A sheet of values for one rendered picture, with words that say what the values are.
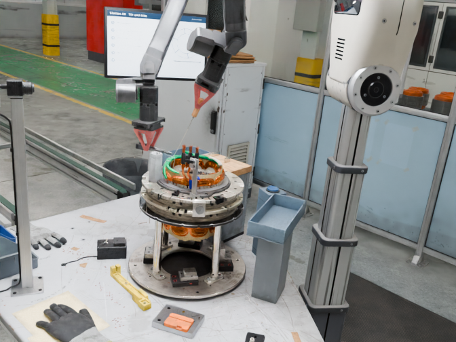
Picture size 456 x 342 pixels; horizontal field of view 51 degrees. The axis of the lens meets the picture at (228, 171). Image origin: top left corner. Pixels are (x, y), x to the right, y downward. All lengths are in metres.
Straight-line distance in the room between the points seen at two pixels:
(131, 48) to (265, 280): 1.42
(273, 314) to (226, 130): 2.51
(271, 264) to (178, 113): 2.80
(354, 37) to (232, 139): 2.58
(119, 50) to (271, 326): 1.55
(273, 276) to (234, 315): 0.16
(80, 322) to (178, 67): 1.50
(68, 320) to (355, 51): 1.07
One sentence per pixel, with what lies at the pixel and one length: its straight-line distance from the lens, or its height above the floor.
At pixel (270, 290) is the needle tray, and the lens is 1.49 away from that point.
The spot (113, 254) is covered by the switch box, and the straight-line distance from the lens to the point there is 1.67.
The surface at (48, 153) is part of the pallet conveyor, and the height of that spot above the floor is 0.75.
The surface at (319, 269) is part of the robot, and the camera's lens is 1.68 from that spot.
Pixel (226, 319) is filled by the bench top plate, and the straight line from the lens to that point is 1.42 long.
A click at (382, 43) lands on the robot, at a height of 1.56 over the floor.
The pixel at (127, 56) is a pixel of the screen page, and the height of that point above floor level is 1.34.
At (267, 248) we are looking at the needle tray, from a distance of 1.43.
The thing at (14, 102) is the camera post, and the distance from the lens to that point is 1.35.
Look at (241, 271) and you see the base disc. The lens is 1.61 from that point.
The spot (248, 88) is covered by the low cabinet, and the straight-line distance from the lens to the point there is 3.90.
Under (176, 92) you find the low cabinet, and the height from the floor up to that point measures 0.89.
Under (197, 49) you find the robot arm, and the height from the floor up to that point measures 1.50.
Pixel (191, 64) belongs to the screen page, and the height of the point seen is 1.32.
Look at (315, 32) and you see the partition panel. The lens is 3.87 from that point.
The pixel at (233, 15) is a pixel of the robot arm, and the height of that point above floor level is 1.60.
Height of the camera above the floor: 1.62
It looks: 19 degrees down
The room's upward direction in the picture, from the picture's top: 5 degrees clockwise
